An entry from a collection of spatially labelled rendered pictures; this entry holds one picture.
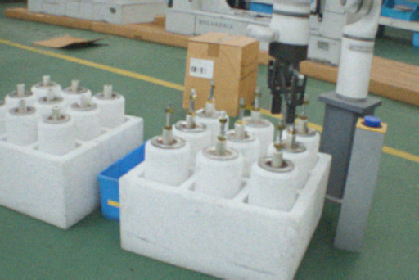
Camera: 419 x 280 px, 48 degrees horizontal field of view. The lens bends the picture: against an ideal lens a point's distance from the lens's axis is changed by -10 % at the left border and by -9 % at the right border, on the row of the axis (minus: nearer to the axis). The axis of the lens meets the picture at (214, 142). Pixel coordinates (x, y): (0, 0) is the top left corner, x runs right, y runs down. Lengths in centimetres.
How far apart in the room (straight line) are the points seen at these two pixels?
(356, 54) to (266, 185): 53
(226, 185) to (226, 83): 112
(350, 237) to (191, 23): 270
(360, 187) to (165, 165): 44
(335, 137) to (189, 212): 54
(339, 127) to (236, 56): 79
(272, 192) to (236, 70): 115
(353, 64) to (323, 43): 172
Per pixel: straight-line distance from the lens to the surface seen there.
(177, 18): 378
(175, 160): 106
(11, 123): 129
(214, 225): 103
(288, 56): 92
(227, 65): 209
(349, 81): 138
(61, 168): 118
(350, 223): 122
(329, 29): 314
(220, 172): 101
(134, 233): 113
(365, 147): 114
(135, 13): 435
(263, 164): 101
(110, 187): 125
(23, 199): 131
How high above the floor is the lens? 64
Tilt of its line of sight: 20 degrees down
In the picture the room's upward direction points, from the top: 4 degrees clockwise
